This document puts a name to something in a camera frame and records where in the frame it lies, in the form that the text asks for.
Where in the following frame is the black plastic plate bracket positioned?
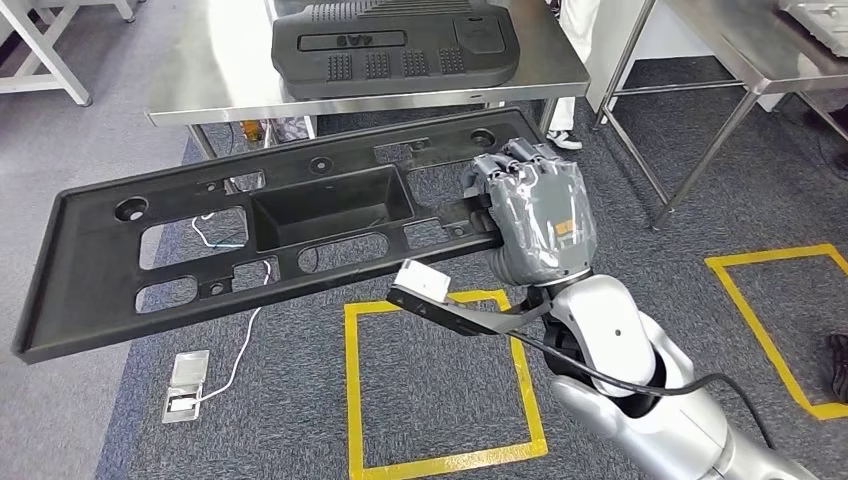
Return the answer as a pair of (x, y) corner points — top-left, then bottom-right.
(11, 107), (546, 366)

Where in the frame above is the pale grey ribbed tray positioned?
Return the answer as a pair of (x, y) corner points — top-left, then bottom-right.
(778, 0), (848, 40)

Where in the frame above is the black shoe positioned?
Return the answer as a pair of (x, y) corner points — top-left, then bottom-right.
(828, 333), (848, 404)

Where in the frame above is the metal floor outlet box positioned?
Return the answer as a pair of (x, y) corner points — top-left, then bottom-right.
(160, 349), (211, 425)

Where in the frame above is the large black plastic panel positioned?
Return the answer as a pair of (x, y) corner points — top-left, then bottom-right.
(270, 0), (521, 101)

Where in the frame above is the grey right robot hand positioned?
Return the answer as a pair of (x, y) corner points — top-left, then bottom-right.
(461, 137), (598, 287)

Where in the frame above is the white power cable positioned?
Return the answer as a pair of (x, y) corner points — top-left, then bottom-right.
(190, 211), (273, 405)

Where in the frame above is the white table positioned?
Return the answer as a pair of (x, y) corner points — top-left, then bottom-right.
(0, 0), (137, 107)

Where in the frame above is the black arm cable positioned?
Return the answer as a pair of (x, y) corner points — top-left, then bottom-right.
(510, 331), (776, 452)

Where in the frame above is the standing person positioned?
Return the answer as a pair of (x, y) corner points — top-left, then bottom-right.
(544, 0), (601, 152)

